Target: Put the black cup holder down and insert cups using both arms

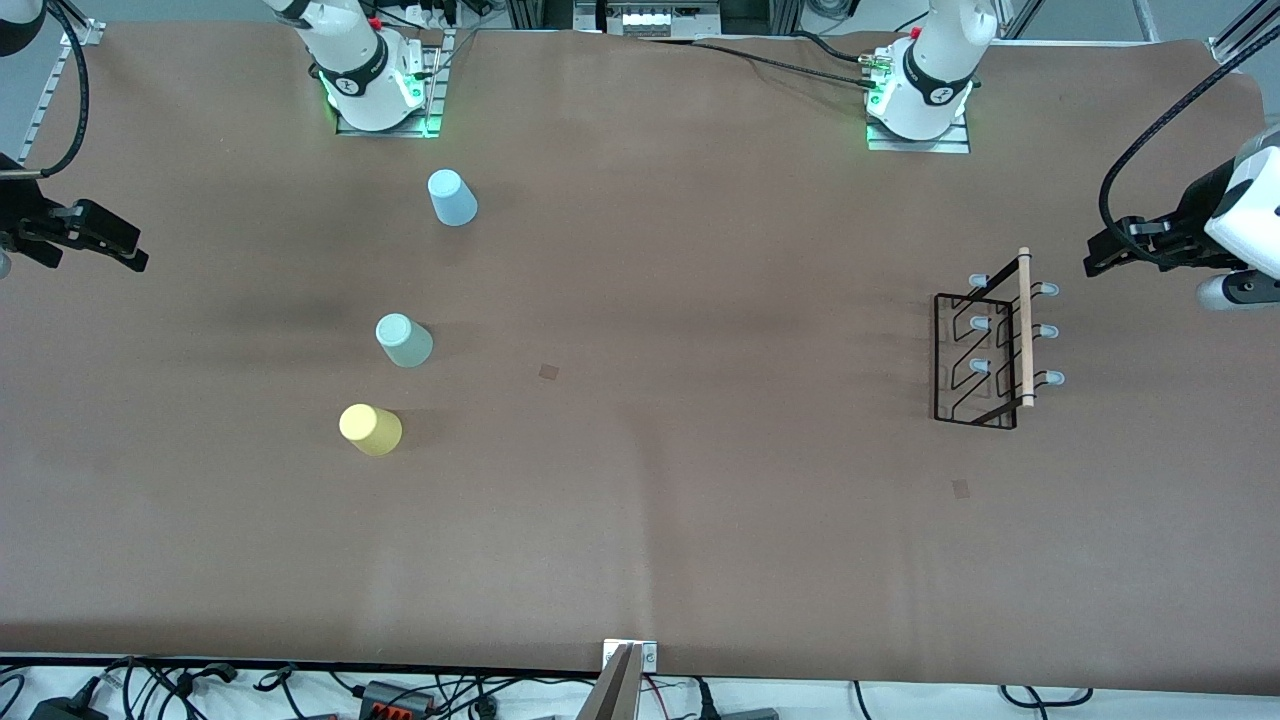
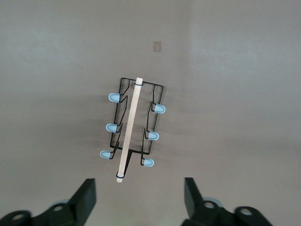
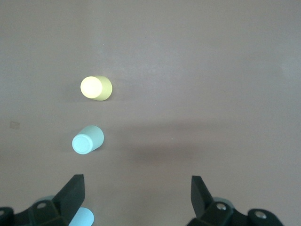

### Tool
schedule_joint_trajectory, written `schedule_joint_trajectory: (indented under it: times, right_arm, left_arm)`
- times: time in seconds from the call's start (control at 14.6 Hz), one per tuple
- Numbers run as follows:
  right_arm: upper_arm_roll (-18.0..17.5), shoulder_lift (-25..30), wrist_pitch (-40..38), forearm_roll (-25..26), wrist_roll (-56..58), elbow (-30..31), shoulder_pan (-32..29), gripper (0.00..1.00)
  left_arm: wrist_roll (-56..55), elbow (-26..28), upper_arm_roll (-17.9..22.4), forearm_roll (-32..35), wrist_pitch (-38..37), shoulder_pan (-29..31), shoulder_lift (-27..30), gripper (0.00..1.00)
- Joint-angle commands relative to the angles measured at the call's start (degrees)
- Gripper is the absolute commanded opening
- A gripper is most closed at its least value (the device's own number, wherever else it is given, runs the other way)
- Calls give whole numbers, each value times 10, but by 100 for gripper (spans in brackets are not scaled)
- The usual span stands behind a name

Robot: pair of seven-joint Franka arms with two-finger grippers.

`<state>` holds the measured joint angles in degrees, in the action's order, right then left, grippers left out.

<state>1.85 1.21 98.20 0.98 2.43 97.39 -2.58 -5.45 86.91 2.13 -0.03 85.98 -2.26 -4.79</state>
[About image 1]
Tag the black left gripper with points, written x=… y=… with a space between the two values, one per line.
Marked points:
x=1183 y=234

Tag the grey flat block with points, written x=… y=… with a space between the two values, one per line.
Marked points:
x=750 y=714

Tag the grey metal pole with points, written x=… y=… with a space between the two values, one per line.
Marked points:
x=612 y=690

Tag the black power adapter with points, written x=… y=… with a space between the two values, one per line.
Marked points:
x=70 y=710

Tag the silver electronics box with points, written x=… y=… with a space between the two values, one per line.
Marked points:
x=645 y=18

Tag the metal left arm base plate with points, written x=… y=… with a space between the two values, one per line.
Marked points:
x=920 y=146

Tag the white power strip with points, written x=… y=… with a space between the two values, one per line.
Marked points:
x=430 y=12

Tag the small metal bracket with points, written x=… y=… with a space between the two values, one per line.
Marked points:
x=645 y=655

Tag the brown table mat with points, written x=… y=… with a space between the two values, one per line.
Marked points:
x=700 y=520

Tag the aluminium frame profile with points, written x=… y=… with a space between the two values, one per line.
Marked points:
x=1146 y=20
x=1020 y=18
x=1245 y=30

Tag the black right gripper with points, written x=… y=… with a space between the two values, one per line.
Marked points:
x=22 y=222

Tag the yellow plastic cup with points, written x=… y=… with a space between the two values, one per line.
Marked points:
x=370 y=430

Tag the black power plug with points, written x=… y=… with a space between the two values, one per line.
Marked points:
x=705 y=700

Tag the light blue plastic cup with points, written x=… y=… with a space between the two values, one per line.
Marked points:
x=452 y=198

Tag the black orange connector box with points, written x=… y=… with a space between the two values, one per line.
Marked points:
x=397 y=698

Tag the pale green plastic cup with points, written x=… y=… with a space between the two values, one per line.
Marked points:
x=404 y=341

